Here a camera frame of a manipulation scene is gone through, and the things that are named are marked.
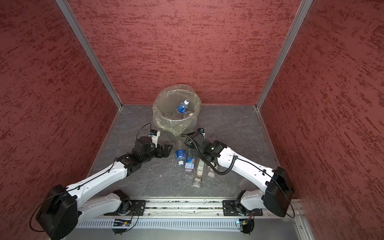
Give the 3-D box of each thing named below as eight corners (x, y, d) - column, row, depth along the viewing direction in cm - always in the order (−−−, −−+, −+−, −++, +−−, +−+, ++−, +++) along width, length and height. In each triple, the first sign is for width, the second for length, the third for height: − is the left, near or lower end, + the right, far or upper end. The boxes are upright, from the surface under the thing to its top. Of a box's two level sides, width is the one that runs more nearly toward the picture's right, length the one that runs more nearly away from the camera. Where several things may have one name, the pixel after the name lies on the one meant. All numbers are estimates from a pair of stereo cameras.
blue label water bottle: (175, 167, 90) (174, 163, 85) (176, 153, 96) (175, 148, 91) (185, 167, 90) (184, 163, 85) (186, 153, 96) (185, 148, 92)
